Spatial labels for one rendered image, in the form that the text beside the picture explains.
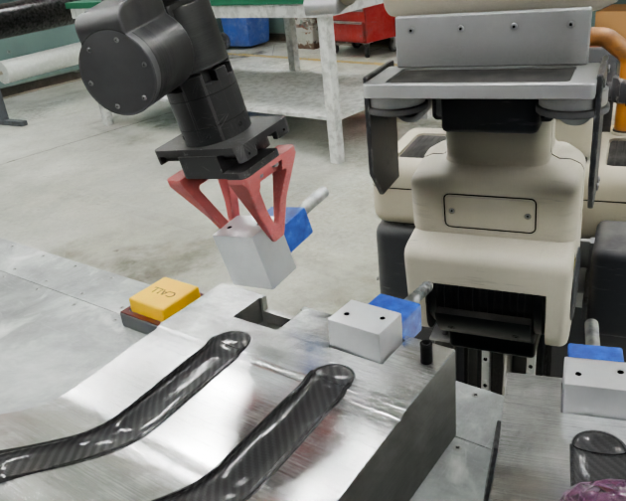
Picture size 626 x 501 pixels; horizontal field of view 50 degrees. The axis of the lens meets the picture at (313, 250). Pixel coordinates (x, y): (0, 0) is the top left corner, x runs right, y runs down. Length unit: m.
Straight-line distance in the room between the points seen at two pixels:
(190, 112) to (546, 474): 0.37
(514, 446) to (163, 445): 0.25
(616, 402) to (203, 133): 0.37
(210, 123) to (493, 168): 0.49
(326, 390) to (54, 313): 0.48
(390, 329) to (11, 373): 0.45
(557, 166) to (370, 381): 0.49
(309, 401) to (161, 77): 0.26
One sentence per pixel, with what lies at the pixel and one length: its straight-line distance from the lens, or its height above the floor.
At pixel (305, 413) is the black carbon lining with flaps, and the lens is 0.52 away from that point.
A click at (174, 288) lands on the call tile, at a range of 0.82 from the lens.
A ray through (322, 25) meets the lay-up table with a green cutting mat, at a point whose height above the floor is 0.75.
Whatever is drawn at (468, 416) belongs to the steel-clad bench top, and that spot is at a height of 0.80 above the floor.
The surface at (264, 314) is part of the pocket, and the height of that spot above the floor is 0.87.
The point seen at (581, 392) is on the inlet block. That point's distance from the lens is 0.55.
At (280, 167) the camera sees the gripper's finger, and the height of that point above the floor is 1.03.
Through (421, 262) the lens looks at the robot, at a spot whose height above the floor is 0.78.
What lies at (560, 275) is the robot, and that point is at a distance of 0.90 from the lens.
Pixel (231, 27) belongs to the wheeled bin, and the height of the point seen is 0.26.
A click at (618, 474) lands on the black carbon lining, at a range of 0.53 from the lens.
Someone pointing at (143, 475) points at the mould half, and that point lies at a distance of 0.48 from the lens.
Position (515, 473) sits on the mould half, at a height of 0.86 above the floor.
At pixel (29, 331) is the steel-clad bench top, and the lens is 0.89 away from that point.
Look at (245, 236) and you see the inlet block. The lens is 0.56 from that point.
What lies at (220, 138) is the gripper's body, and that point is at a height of 1.07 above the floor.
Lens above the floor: 1.21
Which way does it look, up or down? 26 degrees down
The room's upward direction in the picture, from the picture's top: 6 degrees counter-clockwise
